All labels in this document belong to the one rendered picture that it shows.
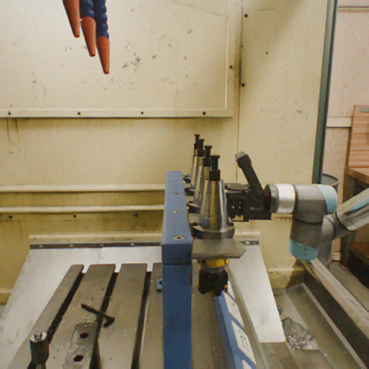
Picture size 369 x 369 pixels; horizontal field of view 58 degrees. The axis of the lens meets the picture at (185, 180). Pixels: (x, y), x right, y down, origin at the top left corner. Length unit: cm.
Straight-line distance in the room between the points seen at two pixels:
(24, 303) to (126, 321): 51
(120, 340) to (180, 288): 38
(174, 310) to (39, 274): 92
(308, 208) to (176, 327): 49
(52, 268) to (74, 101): 61
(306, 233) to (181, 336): 49
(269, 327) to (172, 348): 70
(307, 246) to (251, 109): 57
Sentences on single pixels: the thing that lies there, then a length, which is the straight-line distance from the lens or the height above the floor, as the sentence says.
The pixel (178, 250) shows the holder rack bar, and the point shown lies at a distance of 43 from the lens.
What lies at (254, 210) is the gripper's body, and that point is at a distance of 84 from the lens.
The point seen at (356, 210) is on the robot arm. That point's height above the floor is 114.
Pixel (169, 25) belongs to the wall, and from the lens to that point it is 125.
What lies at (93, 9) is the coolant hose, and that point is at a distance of 42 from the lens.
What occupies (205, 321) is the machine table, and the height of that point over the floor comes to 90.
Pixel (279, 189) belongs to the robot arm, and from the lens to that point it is 84.
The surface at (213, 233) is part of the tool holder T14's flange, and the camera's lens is 47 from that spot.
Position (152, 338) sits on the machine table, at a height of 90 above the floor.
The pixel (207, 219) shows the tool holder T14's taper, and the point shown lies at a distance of 47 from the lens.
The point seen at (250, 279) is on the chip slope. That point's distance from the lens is 127.
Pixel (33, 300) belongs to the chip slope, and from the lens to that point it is 129.
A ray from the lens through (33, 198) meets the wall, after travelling 138.
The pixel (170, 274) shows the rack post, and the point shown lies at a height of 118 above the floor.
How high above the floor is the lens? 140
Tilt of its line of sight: 13 degrees down
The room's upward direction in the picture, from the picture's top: straight up
